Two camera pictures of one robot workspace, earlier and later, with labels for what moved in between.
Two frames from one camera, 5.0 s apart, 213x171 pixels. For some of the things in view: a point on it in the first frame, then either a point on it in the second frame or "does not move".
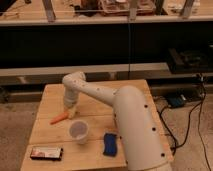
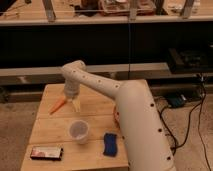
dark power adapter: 176,101 does not move
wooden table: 90,140 does not move
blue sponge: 110,144 does not move
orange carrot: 61,117 -> 58,105
